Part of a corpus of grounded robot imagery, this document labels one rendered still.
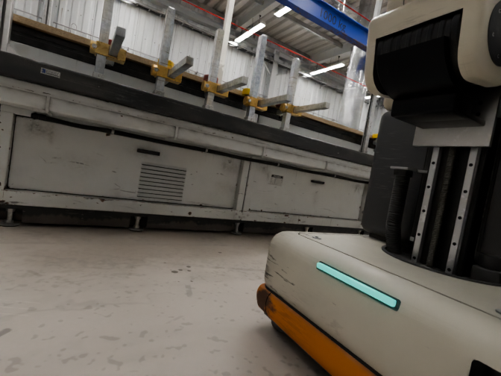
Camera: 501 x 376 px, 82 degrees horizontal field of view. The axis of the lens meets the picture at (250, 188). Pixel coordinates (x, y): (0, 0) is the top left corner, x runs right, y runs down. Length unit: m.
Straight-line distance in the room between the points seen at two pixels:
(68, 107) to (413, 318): 1.35
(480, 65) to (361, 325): 0.48
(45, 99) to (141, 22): 7.93
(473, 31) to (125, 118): 1.24
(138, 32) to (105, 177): 7.71
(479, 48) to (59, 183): 1.61
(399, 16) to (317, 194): 1.76
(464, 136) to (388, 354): 0.48
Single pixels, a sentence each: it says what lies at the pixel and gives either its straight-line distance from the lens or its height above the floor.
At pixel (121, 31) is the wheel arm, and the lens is 1.21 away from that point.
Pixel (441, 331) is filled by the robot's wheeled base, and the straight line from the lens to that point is 0.54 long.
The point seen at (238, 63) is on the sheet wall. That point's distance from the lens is 10.03.
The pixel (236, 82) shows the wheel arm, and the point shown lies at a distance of 1.37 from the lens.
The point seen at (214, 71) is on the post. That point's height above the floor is 0.89.
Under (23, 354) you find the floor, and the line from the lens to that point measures 0.78.
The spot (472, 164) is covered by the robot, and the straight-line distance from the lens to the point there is 0.81.
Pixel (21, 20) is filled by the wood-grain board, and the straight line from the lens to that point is 1.68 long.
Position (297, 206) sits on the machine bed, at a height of 0.23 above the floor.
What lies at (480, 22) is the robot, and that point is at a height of 0.72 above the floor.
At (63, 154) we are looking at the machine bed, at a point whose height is 0.36.
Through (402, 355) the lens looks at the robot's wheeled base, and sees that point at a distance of 0.58.
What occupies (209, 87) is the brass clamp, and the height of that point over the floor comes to 0.81.
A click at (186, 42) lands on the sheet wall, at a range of 9.49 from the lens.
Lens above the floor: 0.42
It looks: 3 degrees down
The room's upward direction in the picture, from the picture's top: 10 degrees clockwise
